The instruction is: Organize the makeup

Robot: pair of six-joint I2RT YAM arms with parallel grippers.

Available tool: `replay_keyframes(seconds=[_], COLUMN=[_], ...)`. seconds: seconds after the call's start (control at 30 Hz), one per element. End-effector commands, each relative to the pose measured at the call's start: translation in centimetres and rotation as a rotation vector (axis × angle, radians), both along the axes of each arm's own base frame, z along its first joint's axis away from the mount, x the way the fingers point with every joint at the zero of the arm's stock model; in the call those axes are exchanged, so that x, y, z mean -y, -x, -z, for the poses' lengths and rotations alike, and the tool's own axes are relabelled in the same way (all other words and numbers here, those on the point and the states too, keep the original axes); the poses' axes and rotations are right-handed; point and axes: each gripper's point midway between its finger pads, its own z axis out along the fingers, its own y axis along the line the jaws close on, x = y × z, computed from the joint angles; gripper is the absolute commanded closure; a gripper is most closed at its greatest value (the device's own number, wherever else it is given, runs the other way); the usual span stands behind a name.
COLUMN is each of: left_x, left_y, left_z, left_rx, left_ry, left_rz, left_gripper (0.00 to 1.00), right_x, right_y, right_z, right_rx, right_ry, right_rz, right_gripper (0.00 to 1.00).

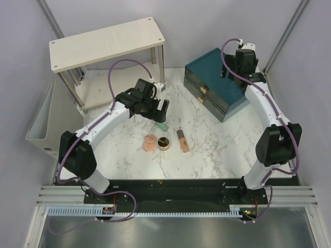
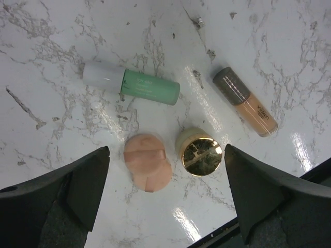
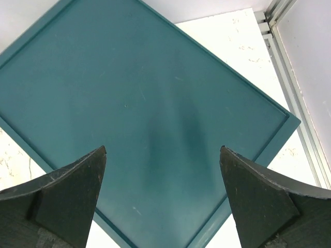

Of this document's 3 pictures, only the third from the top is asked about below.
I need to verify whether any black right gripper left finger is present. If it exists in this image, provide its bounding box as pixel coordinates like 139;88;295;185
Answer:
1;146;107;247

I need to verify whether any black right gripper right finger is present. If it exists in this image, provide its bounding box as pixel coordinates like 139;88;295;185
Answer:
220;146;330;247

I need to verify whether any teal drawer cabinet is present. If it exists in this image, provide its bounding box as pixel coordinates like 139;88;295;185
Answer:
1;0;300;247

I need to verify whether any aluminium frame rail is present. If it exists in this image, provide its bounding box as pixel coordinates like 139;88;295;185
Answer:
254;1;330;189

